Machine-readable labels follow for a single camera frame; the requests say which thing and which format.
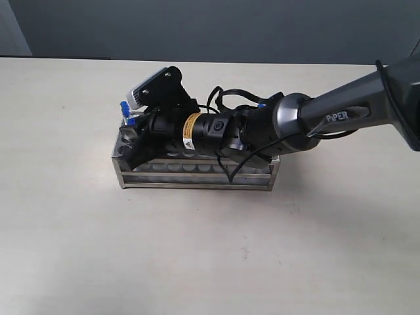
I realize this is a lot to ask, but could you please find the steel test tube rack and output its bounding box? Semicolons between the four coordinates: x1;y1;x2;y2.
112;108;283;190

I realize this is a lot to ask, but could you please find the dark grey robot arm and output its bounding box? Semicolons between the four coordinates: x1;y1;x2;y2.
120;55;419;170

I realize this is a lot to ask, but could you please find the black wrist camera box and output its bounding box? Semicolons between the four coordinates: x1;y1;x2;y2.
126;66;200;114

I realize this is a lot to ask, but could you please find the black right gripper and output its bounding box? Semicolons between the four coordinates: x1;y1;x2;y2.
126;110;243;171

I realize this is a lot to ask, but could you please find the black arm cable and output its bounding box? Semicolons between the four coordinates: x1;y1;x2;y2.
206;58;420;183

